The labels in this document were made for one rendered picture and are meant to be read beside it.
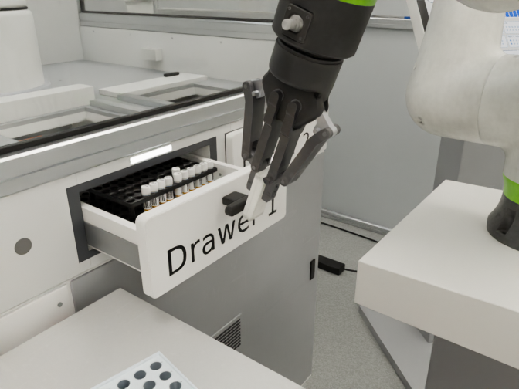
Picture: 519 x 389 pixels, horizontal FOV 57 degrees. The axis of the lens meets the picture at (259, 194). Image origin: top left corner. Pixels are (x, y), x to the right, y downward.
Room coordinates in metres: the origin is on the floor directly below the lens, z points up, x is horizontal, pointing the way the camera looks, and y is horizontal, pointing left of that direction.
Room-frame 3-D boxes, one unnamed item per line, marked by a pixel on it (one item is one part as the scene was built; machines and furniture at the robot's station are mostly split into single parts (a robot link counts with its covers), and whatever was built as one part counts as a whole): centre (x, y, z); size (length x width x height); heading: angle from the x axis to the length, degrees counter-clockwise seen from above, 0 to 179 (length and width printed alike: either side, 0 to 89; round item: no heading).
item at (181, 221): (0.60, 0.05, 0.87); 0.29 x 0.02 x 0.11; 143
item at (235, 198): (0.58, 0.03, 0.91); 0.07 x 0.04 x 0.01; 143
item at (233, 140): (0.93, -0.03, 0.87); 0.29 x 0.02 x 0.11; 143
